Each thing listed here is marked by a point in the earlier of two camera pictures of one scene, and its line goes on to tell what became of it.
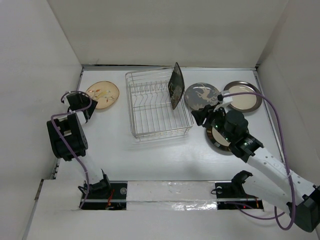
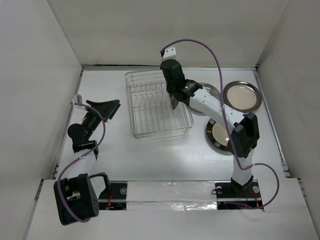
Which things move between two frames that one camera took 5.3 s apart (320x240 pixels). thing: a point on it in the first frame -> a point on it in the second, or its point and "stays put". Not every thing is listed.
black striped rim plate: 218,140 stays put
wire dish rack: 152,115 stays put
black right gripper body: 215,118 -> 169,87
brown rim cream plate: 244,103 stays put
